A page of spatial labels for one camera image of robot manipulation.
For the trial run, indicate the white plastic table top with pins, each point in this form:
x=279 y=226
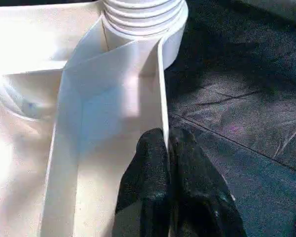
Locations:
x=51 y=135

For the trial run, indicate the white plastic table leg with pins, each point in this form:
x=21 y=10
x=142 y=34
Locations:
x=143 y=17

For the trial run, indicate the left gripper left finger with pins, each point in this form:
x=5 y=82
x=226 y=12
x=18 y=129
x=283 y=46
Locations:
x=145 y=192

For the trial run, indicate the black mat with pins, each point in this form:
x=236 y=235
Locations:
x=249 y=111

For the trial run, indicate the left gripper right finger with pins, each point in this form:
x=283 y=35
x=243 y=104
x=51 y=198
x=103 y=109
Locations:
x=199 y=197

